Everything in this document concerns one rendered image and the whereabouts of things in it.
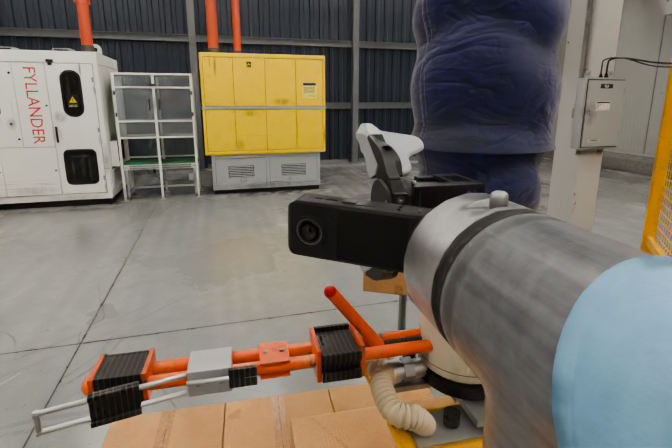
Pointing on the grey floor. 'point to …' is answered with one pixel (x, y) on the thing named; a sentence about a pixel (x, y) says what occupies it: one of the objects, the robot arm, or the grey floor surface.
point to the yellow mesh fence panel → (659, 178)
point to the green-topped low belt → (158, 168)
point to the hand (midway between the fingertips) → (355, 194)
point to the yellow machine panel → (263, 120)
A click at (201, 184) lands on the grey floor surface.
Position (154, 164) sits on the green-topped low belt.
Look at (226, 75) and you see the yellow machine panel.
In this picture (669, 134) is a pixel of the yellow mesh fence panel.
